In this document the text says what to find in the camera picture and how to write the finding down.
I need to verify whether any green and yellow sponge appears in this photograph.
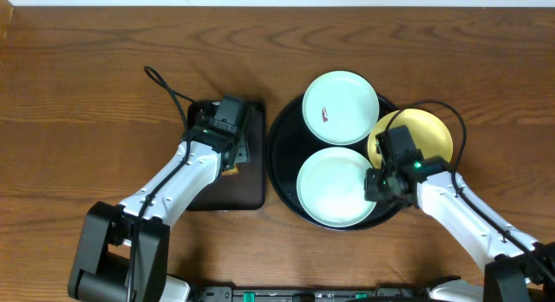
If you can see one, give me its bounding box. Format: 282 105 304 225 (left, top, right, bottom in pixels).
221 164 238 176

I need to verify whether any pale green plate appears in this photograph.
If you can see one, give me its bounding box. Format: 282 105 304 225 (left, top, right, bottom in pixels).
297 147 376 228
302 70 380 146

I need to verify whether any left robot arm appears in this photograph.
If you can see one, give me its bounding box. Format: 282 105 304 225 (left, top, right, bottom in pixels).
68 124 245 301

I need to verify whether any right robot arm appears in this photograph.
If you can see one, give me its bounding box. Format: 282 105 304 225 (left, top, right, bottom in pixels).
364 156 554 301

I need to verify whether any black rectangular tray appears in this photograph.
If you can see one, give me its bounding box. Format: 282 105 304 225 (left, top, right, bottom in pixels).
187 101 266 211

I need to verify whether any black round tray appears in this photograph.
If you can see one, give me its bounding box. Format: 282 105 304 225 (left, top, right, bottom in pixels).
264 94 402 231

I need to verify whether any yellow plate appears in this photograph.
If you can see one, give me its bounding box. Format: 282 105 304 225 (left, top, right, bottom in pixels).
367 108 454 168

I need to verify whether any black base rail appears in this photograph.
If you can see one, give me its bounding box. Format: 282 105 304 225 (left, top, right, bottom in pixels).
186 286 431 302

